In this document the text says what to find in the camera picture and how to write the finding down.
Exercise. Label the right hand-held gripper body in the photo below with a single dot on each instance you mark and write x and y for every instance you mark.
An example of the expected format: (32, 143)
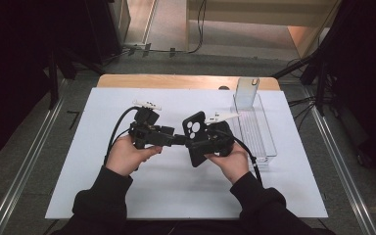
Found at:
(220, 140)

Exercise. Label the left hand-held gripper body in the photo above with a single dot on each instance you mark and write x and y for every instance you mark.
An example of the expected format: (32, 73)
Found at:
(147, 133)

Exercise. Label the black phone case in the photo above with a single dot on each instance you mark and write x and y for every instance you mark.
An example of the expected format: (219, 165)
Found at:
(196, 125)

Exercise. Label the clear acrylic rack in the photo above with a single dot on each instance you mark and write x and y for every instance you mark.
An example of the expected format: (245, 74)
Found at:
(258, 137)

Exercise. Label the person's right hand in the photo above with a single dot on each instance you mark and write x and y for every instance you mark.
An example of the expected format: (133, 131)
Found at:
(233, 164)

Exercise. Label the person's left hand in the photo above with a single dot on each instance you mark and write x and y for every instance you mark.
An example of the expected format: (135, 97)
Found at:
(125, 158)

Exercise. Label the white board mat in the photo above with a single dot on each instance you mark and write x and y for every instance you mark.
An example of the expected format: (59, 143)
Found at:
(176, 192)

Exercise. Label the person's torso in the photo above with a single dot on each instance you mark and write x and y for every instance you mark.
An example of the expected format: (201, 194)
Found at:
(182, 228)

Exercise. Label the black metal stand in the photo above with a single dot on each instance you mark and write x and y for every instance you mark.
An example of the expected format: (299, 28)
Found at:
(321, 94)
(53, 84)

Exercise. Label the wooden cabinet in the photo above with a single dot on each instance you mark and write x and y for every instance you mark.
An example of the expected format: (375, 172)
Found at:
(241, 13)

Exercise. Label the black curtain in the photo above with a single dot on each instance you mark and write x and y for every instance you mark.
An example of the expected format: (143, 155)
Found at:
(368, 81)
(13, 65)

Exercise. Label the aluminium floor rail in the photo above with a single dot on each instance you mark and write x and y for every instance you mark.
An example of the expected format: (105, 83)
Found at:
(23, 176)
(342, 169)

